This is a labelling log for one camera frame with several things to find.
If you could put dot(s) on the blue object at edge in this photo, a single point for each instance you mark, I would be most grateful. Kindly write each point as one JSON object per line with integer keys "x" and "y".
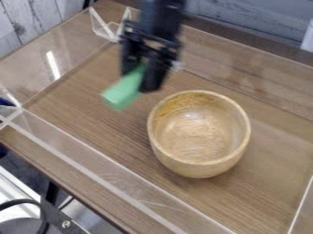
{"x": 6, "y": 102}

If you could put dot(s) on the black metal base plate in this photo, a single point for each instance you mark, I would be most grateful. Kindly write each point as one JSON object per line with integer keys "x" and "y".
{"x": 57, "y": 222}

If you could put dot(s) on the clear acrylic tray enclosure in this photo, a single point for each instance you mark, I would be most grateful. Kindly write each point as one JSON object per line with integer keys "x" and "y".
{"x": 94, "y": 150}

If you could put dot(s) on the black table leg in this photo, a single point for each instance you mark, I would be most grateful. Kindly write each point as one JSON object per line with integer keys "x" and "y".
{"x": 53, "y": 193}

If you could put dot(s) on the clear acrylic corner bracket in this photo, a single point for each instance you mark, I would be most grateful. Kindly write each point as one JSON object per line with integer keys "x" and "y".
{"x": 109, "y": 30}

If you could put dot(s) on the green rectangular block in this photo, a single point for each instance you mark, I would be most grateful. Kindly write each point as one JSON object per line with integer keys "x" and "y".
{"x": 122, "y": 92}

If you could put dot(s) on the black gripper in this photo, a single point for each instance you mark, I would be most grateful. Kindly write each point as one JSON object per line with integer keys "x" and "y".
{"x": 150, "y": 37}

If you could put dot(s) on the brown wooden bowl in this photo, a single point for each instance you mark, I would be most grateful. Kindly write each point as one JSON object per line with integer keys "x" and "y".
{"x": 200, "y": 132}

